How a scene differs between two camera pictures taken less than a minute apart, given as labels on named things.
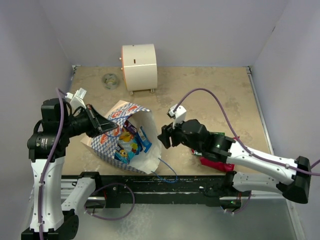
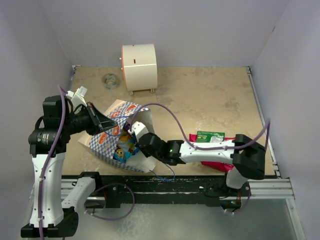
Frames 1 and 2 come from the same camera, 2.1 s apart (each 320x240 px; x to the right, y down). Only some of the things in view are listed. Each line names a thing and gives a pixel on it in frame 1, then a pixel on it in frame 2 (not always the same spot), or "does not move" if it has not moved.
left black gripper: x=97 y=124 does not move
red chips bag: x=207 y=162 does not move
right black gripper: x=166 y=132 -> x=147 y=155
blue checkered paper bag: x=147 y=162 does not move
